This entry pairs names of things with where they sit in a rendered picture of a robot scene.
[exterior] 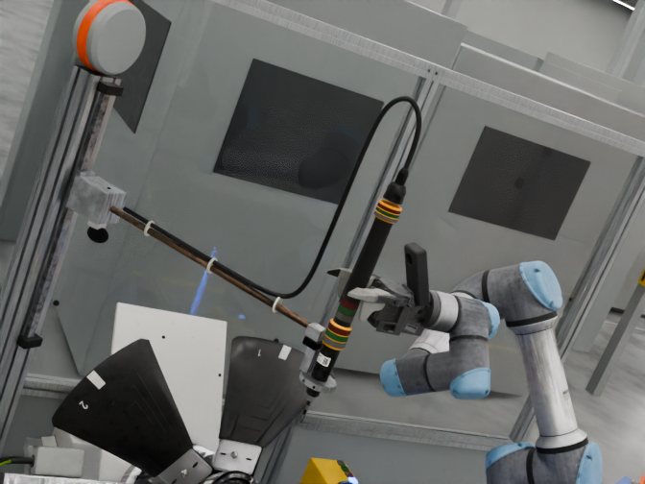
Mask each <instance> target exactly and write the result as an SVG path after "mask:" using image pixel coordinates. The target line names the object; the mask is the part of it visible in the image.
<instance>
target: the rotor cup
mask: <svg viewBox="0 0 645 484"><path fill-rule="evenodd" d="M210 480H213V481H212V482H211V483H210V484H258V482H257V481H256V480H255V479H254V478H253V477H252V476H251V475H249V474H248V473H246V472H241V471H227V472H216V471H213V472H212V473H211V474H210V475H209V476H207V477H206V478H205V479H204V480H202V481H201V482H200V483H199V484H204V482H205V481H210Z"/></svg>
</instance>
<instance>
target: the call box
mask: <svg viewBox="0 0 645 484"><path fill-rule="evenodd" d="M342 481H348V482H350V481H349V480H348V477H346V475H345V472H343V471H342V469H341V466H339V465H338V463H337V460H330V459H321V458H310V460H309V463H308V465H307V467H306V470H305V472H304V475H303V477H302V479H301V481H300V483H299V484H341V483H342Z"/></svg>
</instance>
